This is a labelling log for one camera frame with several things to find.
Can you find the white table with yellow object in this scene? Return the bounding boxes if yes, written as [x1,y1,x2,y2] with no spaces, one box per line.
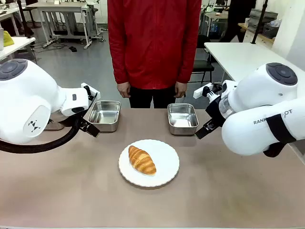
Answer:
[0,36,36,61]

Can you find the black strap on arm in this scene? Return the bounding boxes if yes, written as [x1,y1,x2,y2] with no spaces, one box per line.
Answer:
[265,114,297,145]

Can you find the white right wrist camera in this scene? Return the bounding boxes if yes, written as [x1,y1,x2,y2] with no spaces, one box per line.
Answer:
[193,83,213,99]

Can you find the white side table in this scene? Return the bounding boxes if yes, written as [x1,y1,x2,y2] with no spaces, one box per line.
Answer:
[204,42,275,82]

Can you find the person in black clothes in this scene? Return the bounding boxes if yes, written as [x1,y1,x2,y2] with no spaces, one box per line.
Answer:
[218,0,257,43]

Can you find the black chair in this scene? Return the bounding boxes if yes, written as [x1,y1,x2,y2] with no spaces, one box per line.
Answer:
[190,34,215,84]

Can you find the grey storage boxes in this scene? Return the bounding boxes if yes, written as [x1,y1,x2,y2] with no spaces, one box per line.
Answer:
[247,9,282,39]

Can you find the golden croissant bread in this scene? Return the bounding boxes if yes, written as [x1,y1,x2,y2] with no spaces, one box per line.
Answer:
[128,145,157,176]

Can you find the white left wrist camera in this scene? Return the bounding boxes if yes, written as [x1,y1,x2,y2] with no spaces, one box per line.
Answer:
[81,82,101,101]

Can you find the person's right hand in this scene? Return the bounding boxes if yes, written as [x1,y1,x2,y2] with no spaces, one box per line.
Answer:
[117,82,132,99]

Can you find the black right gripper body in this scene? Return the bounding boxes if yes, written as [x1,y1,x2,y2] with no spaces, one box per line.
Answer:
[205,95,227,127]

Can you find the steel rectangular container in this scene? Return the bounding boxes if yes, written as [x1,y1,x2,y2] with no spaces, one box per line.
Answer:
[167,103,200,136]
[87,100,122,133]

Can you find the person's left hand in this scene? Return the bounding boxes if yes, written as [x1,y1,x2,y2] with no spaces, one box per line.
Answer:
[174,81,187,99]

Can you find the red jacket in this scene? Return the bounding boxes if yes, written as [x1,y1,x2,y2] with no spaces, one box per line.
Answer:
[107,0,203,90]

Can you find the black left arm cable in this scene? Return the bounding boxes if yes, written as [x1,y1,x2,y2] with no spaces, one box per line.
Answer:
[0,115,81,154]

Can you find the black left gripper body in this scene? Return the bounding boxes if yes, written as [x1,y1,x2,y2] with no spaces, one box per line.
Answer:
[59,92,99,128]

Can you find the black trousers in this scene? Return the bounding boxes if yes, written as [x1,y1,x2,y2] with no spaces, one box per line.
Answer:
[129,86,177,109]

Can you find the white background desk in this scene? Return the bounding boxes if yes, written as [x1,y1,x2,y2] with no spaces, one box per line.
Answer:
[25,1,96,50]

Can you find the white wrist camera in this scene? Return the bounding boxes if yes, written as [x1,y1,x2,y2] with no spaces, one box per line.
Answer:
[193,83,213,99]
[81,82,101,101]

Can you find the white round plate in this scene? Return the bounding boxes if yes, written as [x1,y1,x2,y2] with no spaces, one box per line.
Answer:
[118,139,180,188]

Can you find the yellow cloth object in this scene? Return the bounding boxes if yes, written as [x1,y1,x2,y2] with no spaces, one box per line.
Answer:
[3,30,15,47]

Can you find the wooden background table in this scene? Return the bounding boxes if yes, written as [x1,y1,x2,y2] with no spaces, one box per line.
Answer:
[237,22,275,45]

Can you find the black stand pole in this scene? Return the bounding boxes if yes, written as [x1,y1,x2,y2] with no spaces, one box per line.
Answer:
[250,0,268,45]
[17,0,33,39]

